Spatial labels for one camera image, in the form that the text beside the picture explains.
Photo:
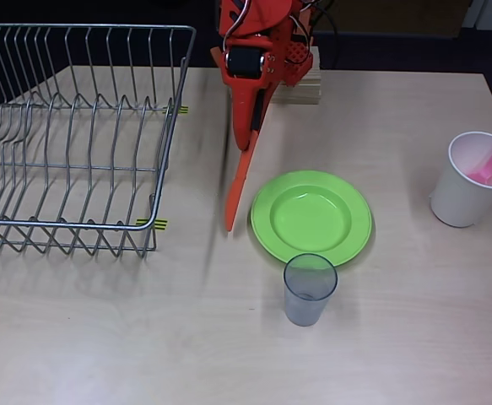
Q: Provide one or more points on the yellow black striped tape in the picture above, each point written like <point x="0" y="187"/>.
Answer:
<point x="161" y="225"/>
<point x="183" y="111"/>

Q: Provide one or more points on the white paper cup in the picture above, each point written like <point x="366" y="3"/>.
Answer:
<point x="456" y="202"/>

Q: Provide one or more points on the wooden base block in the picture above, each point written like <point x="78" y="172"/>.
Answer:
<point x="300" y="95"/>

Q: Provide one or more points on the orange SO-100 robot arm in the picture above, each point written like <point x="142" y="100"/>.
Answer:
<point x="266" y="12"/>

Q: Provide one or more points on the light orange table clamp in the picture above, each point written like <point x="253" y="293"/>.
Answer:
<point x="216" y="57"/>

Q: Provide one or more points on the green plastic plate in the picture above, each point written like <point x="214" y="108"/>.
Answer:
<point x="309" y="215"/>

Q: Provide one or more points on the translucent grey plastic cup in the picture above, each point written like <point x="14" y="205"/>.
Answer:
<point x="306" y="310"/>

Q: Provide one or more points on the orange plastic knife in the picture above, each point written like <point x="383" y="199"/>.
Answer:
<point x="237" y="190"/>

